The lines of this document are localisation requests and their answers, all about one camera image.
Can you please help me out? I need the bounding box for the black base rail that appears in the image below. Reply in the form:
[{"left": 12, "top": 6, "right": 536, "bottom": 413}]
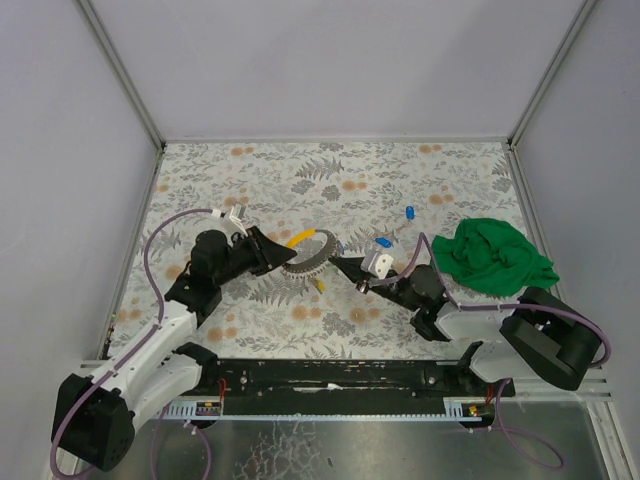
[{"left": 182, "top": 359, "right": 514, "bottom": 418}]

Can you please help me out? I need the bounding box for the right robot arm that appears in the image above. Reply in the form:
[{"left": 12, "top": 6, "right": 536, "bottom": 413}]
[{"left": 330, "top": 254, "right": 609, "bottom": 391}]

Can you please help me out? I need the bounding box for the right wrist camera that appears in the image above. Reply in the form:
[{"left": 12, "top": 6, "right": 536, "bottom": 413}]
[{"left": 360, "top": 250, "right": 393, "bottom": 279}]

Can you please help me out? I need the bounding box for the green cloth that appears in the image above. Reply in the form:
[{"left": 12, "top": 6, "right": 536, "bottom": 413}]
[{"left": 432, "top": 218, "right": 559, "bottom": 297}]

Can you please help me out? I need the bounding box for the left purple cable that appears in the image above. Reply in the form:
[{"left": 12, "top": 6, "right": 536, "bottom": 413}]
[{"left": 49, "top": 207, "right": 224, "bottom": 480}]

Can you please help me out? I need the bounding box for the numbered keyring organizer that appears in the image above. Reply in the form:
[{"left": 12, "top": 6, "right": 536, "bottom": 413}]
[{"left": 282, "top": 228, "right": 340, "bottom": 278}]

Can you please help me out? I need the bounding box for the blue tag lower key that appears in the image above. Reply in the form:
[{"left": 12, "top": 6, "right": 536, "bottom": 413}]
[{"left": 375, "top": 237, "right": 393, "bottom": 248}]

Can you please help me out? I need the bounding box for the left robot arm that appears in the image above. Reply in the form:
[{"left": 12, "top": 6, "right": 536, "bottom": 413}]
[{"left": 49, "top": 227, "right": 297, "bottom": 479}]

